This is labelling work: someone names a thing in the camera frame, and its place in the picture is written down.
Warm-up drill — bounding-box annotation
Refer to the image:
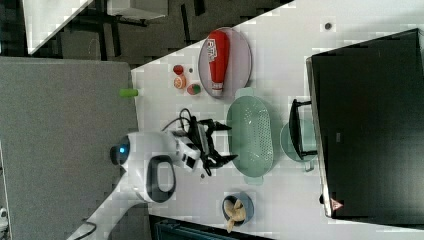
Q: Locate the black cable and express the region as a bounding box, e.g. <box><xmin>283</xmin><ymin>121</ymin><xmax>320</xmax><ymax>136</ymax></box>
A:
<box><xmin>161</xmin><ymin>107</ymin><xmax>198</xmax><ymax>133</ymax></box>

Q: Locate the mint green plastic strainer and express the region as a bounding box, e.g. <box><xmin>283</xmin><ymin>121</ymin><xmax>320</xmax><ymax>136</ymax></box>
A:
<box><xmin>226</xmin><ymin>87</ymin><xmax>274</xmax><ymax>186</ymax></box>

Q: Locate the blue metal frame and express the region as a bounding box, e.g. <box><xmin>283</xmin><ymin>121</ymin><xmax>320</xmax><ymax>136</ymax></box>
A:
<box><xmin>148</xmin><ymin>214</ymin><xmax>268</xmax><ymax>240</ymax></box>

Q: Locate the red toy strawberry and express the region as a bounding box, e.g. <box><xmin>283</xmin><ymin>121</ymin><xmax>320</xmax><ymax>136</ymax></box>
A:
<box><xmin>173</xmin><ymin>65</ymin><xmax>184</xmax><ymax>75</ymax></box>

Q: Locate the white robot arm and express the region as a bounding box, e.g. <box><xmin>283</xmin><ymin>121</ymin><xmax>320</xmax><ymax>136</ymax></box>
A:
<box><xmin>67</xmin><ymin>117</ymin><xmax>235</xmax><ymax>240</ymax></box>

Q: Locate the orange slice toy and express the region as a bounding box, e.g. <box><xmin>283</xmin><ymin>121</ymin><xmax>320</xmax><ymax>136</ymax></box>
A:
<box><xmin>174</xmin><ymin>75</ymin><xmax>187</xmax><ymax>89</ymax></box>

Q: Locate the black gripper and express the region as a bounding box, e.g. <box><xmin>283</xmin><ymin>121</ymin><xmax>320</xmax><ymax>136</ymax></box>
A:
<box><xmin>188</xmin><ymin>118</ymin><xmax>237</xmax><ymax>176</ymax></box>

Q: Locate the red ketchup bottle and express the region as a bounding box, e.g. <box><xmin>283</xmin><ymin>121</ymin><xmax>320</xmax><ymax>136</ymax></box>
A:
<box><xmin>206</xmin><ymin>30</ymin><xmax>230</xmax><ymax>96</ymax></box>

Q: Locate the black toaster oven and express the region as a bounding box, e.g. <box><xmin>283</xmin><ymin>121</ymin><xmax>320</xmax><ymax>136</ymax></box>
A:
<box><xmin>306</xmin><ymin>29</ymin><xmax>424</xmax><ymax>229</ymax></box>

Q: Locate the grey round plate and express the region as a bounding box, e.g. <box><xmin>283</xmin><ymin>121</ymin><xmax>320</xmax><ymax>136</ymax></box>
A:
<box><xmin>198</xmin><ymin>27</ymin><xmax>252</xmax><ymax>99</ymax></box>

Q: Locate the cream toy chicken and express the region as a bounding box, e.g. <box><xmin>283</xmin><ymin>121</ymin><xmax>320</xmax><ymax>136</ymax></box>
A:
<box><xmin>224</xmin><ymin>200</ymin><xmax>247</xmax><ymax>233</ymax></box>

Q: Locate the mint green cup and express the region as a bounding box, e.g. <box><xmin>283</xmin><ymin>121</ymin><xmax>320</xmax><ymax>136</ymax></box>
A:
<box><xmin>280</xmin><ymin>119</ymin><xmax>317</xmax><ymax>172</ymax></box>

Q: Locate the blue bowl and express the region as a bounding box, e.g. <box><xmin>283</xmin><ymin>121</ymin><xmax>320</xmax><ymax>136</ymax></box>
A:
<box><xmin>222</xmin><ymin>192</ymin><xmax>254</xmax><ymax>226</ymax></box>

